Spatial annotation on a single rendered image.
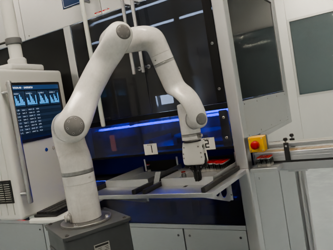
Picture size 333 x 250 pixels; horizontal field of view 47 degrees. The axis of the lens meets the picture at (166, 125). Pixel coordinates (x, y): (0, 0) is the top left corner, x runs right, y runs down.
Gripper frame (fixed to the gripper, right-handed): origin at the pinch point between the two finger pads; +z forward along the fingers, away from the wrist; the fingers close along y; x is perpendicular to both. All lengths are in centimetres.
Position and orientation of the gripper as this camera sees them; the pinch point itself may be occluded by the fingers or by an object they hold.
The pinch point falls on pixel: (197, 176)
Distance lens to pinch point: 166.1
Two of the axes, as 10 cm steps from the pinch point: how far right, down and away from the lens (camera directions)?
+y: -8.5, 1.1, 5.1
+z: 1.6, 9.9, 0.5
